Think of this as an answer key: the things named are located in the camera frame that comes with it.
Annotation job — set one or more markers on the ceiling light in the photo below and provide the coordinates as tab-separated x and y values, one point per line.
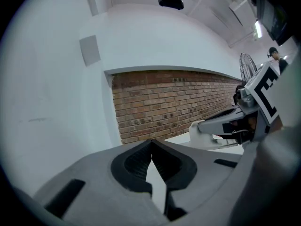
259	29

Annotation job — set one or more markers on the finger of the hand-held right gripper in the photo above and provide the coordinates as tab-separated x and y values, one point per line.
200	139

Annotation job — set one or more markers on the black floor fan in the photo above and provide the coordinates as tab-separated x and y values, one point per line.
247	67

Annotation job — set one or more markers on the grey wall panel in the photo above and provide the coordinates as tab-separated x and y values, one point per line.
89	50

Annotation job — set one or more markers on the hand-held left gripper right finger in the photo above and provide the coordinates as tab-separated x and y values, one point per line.
207	173

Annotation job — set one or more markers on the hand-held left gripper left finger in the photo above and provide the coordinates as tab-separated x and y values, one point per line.
98	173

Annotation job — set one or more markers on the person's right forearm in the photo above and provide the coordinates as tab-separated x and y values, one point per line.
276	122

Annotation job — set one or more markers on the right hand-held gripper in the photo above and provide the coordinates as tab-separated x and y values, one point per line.
265	95

